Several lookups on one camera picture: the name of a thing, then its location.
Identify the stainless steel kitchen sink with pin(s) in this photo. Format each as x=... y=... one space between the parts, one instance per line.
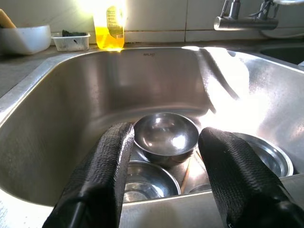
x=95 y=95

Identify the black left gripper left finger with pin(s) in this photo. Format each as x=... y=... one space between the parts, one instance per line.
x=102 y=171

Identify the dark green scouring pad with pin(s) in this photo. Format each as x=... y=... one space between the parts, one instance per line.
x=71 y=33

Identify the small stainless steel bowl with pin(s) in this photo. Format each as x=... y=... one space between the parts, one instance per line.
x=199 y=188

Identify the small white plastic tray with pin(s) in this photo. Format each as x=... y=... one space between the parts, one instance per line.
x=71 y=44

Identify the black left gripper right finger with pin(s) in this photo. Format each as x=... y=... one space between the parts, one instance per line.
x=237 y=175

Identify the shallow stainless steel bowl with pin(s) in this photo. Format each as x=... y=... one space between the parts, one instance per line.
x=149 y=183
x=273 y=159

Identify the silver metal faucet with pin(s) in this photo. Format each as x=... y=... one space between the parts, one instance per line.
x=244 y=23

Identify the wooden chopstick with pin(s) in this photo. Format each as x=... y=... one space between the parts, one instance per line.
x=185 y=177
x=199 y=155

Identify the white plastic bowl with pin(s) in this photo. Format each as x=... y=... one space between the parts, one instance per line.
x=26 y=40

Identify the yellow sponge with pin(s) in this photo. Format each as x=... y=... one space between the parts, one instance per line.
x=7 y=20

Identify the yellow dish soap bottle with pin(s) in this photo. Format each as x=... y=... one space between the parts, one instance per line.
x=109 y=40

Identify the deep stainless steel bowl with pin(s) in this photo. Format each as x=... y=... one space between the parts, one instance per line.
x=166 y=140

